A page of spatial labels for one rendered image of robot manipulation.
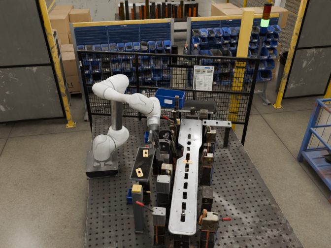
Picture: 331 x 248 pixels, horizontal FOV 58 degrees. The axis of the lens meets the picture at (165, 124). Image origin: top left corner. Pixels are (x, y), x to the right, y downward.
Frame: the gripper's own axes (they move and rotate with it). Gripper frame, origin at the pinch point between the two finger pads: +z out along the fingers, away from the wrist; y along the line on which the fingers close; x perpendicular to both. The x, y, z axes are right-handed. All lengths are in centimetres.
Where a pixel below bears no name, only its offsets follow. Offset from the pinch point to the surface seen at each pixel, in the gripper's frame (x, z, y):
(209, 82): 28, -101, -106
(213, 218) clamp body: 31, 41, -26
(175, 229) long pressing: 5, 47, -21
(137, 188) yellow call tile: -17.9, 19.0, -12.4
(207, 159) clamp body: 24, -9, -66
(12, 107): -265, -137, -137
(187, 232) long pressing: 14, 49, -22
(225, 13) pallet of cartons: 53, -303, -253
